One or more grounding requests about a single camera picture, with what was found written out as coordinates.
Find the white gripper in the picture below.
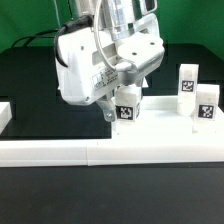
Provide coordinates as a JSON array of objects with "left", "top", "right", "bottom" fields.
[{"left": 56, "top": 14, "right": 164, "bottom": 122}]

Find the white square tabletop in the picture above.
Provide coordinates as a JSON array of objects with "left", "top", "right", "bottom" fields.
[{"left": 111, "top": 96, "right": 224, "bottom": 139}]

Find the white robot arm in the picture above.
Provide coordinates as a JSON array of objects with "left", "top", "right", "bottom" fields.
[{"left": 54, "top": 0, "right": 164, "bottom": 122}]

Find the white marker sheet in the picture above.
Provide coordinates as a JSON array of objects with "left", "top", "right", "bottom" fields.
[{"left": 142, "top": 78, "right": 149, "bottom": 88}]

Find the white U-shaped fence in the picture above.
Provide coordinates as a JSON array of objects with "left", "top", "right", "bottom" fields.
[{"left": 0, "top": 101, "right": 224, "bottom": 168}]

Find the black cable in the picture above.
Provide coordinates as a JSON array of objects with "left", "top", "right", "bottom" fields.
[{"left": 11, "top": 29, "right": 59, "bottom": 49}]

